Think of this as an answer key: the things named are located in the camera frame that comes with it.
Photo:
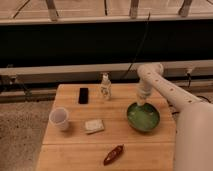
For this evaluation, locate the red chili pepper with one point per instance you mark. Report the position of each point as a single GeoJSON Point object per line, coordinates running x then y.
{"type": "Point", "coordinates": [113, 154]}

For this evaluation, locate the green ceramic bowl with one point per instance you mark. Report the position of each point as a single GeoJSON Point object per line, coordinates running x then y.
{"type": "Point", "coordinates": [143, 118]}

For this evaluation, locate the white plastic cup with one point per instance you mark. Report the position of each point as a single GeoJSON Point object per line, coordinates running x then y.
{"type": "Point", "coordinates": [59, 117]}

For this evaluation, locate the white folded cloth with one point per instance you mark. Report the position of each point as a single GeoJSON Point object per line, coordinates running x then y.
{"type": "Point", "coordinates": [93, 126]}

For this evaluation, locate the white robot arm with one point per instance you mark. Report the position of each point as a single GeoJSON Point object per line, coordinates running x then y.
{"type": "Point", "coordinates": [193, 149]}

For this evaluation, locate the black smartphone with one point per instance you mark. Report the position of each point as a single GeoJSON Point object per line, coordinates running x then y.
{"type": "Point", "coordinates": [83, 96]}

